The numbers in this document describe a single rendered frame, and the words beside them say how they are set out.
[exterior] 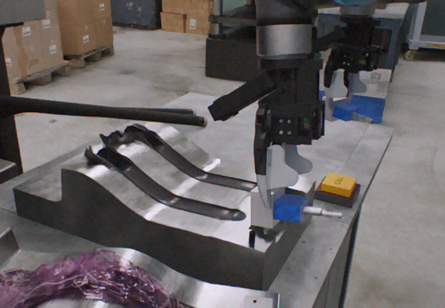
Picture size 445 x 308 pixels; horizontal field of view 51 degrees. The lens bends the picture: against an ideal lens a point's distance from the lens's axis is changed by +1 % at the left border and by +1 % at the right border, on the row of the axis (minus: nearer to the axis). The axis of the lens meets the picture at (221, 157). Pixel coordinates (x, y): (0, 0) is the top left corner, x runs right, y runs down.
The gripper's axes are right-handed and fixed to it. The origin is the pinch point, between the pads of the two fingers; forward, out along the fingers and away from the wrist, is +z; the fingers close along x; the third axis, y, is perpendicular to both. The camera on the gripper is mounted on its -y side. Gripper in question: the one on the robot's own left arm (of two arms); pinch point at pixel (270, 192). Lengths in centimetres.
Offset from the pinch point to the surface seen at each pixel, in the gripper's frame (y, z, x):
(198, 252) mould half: -9.6, 8.9, -6.0
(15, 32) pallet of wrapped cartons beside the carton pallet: -320, -36, 232
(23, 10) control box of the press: -81, -32, 31
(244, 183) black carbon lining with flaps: -9.8, 3.1, 12.2
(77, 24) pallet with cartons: -337, -46, 326
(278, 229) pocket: 0.1, 7.1, 3.3
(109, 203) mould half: -25.7, 2.7, -6.7
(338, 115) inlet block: -0.7, -4.8, 46.6
